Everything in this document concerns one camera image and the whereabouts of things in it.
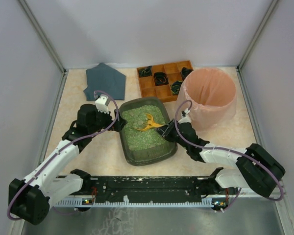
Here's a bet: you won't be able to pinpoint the yellow litter scoop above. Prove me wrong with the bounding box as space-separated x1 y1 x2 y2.
134 113 164 132

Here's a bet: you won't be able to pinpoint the dark grey litter box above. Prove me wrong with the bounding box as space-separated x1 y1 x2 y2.
119 97 177 166

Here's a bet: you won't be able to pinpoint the trash bin with pink bag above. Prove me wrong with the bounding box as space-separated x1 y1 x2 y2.
175 68 237 132

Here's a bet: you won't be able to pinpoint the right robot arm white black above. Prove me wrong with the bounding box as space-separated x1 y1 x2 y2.
155 120 286 198

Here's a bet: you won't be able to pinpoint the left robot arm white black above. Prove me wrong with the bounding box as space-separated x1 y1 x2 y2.
7 104 124 225

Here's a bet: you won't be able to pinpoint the green litter pellets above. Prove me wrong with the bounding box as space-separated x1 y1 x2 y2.
122 105 167 151

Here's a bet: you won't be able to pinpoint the folded grey-blue cloth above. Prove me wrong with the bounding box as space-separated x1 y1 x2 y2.
83 63 126 101

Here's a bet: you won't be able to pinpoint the rolled tie yellow floral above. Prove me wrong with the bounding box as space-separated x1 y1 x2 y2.
171 81 182 95

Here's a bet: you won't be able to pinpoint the orange wooden compartment tray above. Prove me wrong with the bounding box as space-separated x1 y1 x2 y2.
136 60 194 102

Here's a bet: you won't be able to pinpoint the rolled tie orange pattern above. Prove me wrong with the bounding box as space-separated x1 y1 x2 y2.
153 72 169 86

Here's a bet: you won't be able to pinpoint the rolled tie green pattern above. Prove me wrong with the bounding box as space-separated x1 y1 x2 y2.
138 66 152 77

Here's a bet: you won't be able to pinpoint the rolled tie dark grey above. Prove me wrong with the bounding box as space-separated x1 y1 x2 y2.
181 67 193 80

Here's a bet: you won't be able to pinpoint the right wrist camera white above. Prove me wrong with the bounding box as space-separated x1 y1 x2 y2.
178 109 192 124

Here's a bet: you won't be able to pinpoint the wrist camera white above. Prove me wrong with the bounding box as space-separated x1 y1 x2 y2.
95 94 111 114
178 109 192 124

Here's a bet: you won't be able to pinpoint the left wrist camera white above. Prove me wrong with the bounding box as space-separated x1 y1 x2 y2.
95 94 111 114

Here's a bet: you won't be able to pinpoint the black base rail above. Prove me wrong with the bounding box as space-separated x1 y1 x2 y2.
63 175 233 211

